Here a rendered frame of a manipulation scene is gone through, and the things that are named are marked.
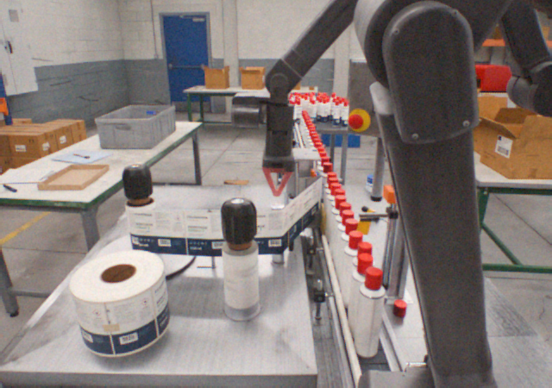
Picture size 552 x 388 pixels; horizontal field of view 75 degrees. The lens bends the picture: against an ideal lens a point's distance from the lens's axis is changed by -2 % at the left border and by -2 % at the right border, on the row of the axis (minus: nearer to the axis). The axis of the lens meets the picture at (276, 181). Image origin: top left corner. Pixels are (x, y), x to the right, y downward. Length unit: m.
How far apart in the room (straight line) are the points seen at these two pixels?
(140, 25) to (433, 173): 9.10
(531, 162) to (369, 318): 1.88
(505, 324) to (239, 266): 0.71
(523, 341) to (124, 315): 0.94
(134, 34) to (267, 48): 3.02
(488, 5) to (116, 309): 0.79
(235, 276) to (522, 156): 1.96
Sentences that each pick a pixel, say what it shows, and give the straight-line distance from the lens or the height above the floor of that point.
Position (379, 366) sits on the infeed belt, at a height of 0.88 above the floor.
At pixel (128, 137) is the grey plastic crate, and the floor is 0.89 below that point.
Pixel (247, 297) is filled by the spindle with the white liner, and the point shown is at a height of 0.95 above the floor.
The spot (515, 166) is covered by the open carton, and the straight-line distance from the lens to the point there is 2.50.
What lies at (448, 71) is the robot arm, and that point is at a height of 1.50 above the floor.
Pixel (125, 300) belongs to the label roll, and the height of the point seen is 1.02.
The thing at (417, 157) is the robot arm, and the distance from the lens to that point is 0.25.
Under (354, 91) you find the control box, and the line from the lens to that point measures 0.97.
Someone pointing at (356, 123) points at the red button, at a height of 1.32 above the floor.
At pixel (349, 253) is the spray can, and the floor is 1.04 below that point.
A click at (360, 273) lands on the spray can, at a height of 1.05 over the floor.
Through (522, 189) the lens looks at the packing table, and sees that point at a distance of 2.56.
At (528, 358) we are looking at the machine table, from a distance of 1.10.
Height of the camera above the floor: 1.51
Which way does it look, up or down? 20 degrees down
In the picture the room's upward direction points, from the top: straight up
